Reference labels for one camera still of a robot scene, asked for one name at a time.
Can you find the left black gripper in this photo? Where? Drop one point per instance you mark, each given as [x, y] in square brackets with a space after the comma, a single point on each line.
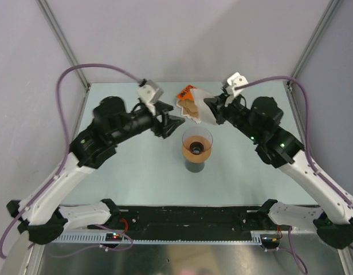
[160, 128]

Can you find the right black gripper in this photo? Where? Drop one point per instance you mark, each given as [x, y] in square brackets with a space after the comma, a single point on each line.
[216, 105]

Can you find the white paper coffee filter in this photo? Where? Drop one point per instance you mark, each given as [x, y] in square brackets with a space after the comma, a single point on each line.
[204, 112]

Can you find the pink glass dripper cone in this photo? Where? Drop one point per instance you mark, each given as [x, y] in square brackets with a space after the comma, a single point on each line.
[197, 140]

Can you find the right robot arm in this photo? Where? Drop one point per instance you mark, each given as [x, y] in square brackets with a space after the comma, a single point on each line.
[332, 220]

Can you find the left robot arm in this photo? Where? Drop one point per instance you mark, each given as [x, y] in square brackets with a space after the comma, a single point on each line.
[44, 218]

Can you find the orange coffee filter package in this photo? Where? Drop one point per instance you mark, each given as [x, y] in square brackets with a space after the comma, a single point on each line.
[185, 93]

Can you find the glass carafe with coffee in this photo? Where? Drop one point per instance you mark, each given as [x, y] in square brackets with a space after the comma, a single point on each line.
[194, 167]

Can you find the stack of paper filters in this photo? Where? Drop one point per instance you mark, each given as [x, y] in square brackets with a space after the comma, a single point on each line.
[189, 109]

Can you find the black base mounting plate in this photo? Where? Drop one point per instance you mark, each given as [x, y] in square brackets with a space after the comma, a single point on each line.
[191, 223]

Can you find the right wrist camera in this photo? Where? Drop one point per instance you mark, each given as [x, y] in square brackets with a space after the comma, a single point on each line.
[231, 86]

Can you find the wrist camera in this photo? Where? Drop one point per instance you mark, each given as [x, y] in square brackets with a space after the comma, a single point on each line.
[149, 93]
[231, 86]

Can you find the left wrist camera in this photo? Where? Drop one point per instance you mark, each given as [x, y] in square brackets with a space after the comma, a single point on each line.
[149, 93]

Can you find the right aluminium frame post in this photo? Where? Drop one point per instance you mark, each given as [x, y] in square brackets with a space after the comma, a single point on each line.
[316, 36]

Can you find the aluminium frame post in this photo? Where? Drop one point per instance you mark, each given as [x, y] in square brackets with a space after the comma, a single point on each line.
[57, 31]
[316, 36]

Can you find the left aluminium frame post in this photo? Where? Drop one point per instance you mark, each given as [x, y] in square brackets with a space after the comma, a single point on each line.
[57, 31]

